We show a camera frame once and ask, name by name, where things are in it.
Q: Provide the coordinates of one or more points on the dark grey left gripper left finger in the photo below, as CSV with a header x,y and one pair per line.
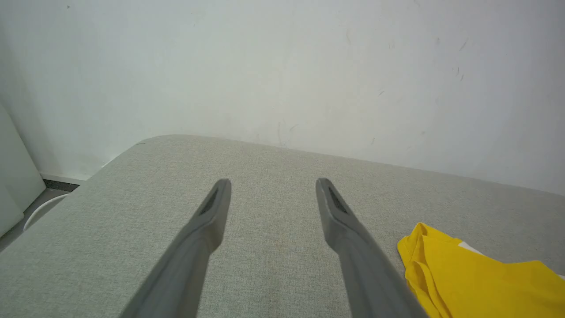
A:
x,y
185,265

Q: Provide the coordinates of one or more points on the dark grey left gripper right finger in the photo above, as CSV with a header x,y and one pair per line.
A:
x,y
366,274

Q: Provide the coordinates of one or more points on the yellow cloth garment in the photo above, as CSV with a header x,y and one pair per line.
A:
x,y
476,282

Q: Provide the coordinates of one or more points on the white flat panel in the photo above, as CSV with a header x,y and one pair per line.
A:
x,y
17,185

